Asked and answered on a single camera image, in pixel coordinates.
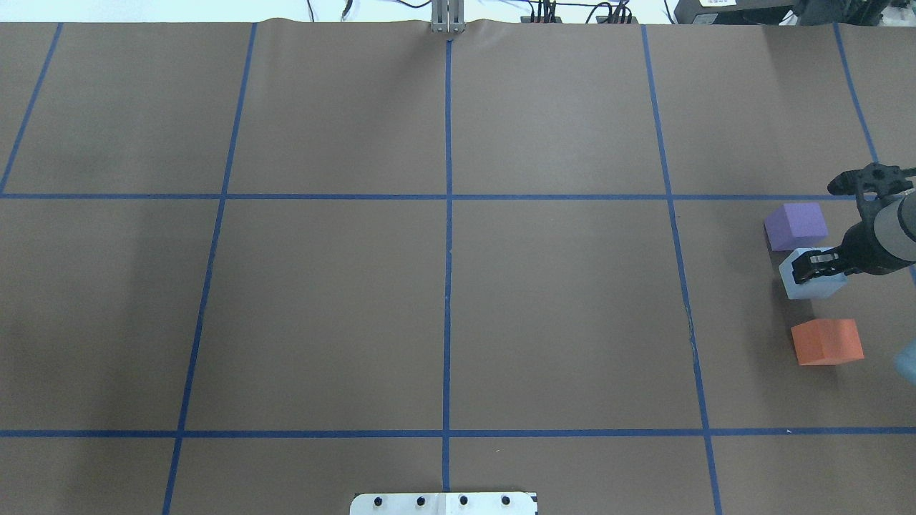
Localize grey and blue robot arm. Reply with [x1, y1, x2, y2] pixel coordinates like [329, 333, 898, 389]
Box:
[779, 162, 915, 298]

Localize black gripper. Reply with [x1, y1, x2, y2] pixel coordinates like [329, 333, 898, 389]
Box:
[791, 163, 915, 285]

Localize grey aluminium camera post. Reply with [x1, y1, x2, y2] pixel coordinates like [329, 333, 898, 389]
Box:
[429, 0, 467, 34]

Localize black device on back edge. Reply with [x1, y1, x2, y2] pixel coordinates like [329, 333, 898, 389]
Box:
[670, 1, 914, 26]

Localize black cable connectors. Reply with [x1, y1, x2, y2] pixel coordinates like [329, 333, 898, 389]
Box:
[517, 1, 638, 25]

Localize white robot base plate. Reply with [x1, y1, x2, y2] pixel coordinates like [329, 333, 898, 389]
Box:
[349, 491, 539, 514]

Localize light blue foam block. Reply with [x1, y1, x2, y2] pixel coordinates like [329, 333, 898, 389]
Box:
[778, 247, 849, 300]

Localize brown paper table cover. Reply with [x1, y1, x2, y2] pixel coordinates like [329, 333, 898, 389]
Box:
[2, 19, 914, 514]

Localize purple foam block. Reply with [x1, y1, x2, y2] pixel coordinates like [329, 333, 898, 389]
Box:
[764, 202, 829, 252]

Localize orange foam block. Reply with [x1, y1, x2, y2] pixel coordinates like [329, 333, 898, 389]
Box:
[791, 318, 864, 366]

